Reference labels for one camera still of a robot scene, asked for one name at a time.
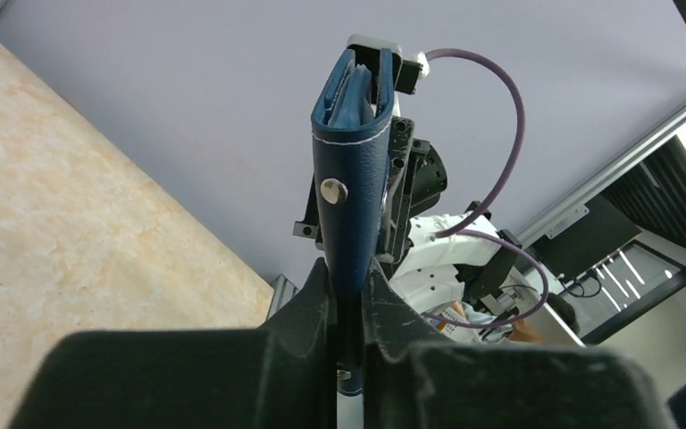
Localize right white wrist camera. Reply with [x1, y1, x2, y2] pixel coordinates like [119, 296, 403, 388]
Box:
[346, 33, 430, 96]

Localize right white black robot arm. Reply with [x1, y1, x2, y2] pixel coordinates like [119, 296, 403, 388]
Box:
[294, 117, 542, 345]

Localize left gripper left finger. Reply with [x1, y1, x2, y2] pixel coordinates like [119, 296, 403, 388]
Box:
[9, 259, 336, 428]

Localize navy blue card holder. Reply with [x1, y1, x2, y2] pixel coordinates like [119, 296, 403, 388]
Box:
[311, 48, 394, 396]

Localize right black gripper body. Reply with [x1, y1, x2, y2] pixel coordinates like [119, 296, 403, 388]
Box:
[293, 115, 448, 264]

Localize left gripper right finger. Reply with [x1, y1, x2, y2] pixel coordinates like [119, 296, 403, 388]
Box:
[362, 263, 674, 428]

